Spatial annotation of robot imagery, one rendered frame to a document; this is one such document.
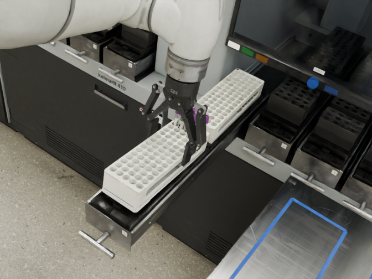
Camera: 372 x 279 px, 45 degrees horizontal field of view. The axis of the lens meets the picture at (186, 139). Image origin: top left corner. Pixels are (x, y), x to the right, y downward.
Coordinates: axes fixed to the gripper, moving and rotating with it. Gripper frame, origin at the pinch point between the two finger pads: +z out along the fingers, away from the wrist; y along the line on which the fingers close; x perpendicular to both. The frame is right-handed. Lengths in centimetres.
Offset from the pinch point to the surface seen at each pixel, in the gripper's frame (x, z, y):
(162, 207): -9.7, 9.0, 6.8
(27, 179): 25, 85, -81
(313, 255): -1.4, 5.0, 40.9
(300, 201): 10.9, 3.9, 32.3
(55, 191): 28, 85, -66
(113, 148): 33, 46, -41
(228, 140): 21.3, 6.4, 6.8
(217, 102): 24.7, -1.1, -0.7
